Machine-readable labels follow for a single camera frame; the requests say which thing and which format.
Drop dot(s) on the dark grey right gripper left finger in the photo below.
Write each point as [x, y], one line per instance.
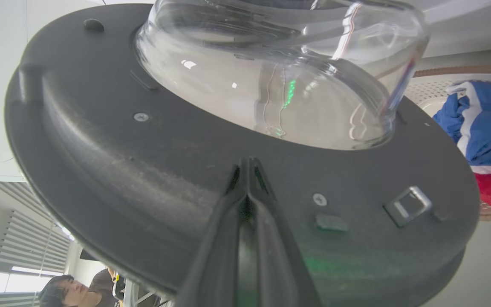
[211, 260]

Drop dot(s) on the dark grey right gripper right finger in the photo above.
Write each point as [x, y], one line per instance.
[279, 264]

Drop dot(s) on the dark grey washing machine door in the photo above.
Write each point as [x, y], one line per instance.
[151, 162]

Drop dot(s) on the white washing machine drum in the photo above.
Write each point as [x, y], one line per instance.
[428, 91]

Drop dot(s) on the white washing machine body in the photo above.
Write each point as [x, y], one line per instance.
[463, 25]

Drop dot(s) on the person in dark shirt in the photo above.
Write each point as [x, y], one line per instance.
[79, 290]

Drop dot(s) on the blue and white garment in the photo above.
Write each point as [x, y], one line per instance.
[488, 123]

